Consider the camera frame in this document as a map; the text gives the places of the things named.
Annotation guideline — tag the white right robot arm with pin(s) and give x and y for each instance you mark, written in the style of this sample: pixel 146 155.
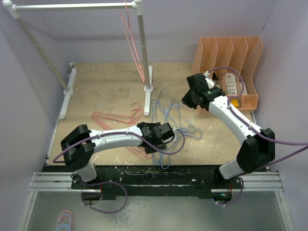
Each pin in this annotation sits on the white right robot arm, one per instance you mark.
pixel 255 152

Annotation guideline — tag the blue wire hanger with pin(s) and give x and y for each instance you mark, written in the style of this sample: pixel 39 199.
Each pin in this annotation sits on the blue wire hanger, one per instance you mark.
pixel 174 117
pixel 189 131
pixel 171 113
pixel 157 105

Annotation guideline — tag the pink wire hanger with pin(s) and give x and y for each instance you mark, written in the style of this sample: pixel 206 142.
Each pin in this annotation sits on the pink wire hanger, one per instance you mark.
pixel 140 152
pixel 130 120
pixel 97 120
pixel 131 43

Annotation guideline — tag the yellow small object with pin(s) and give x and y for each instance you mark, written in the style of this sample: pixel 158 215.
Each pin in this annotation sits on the yellow small object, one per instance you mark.
pixel 235 103

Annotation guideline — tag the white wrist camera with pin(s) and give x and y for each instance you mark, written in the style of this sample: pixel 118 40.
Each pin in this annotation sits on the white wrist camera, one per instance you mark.
pixel 209 81
pixel 172 138

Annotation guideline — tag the white labelled bottle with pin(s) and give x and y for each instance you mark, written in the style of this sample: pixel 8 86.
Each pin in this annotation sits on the white labelled bottle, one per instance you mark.
pixel 231 86

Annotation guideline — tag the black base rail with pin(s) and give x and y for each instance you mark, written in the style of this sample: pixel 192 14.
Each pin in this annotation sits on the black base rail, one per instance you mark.
pixel 200 181

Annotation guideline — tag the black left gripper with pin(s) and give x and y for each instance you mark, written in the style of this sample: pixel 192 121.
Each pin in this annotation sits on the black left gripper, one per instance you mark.
pixel 160 145

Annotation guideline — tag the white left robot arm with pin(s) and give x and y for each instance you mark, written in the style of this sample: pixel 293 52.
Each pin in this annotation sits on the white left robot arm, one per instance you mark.
pixel 81 143

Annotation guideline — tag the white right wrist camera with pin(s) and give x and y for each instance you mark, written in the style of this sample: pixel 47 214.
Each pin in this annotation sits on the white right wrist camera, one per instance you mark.
pixel 209 81

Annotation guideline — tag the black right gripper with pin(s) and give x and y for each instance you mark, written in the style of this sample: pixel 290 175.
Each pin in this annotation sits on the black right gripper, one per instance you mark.
pixel 186 100

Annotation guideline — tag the white clothes rack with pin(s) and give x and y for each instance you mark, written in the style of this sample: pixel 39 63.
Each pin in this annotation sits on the white clothes rack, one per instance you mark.
pixel 14 10

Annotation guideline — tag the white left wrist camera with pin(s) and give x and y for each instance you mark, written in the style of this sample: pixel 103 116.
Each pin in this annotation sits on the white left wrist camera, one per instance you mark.
pixel 172 138

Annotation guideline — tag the aluminium frame rail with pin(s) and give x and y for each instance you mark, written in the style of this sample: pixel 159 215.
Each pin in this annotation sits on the aluminium frame rail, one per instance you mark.
pixel 61 182

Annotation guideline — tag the orange plastic file organizer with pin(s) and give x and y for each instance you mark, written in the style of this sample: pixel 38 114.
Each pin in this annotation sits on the orange plastic file organizer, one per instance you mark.
pixel 240 53

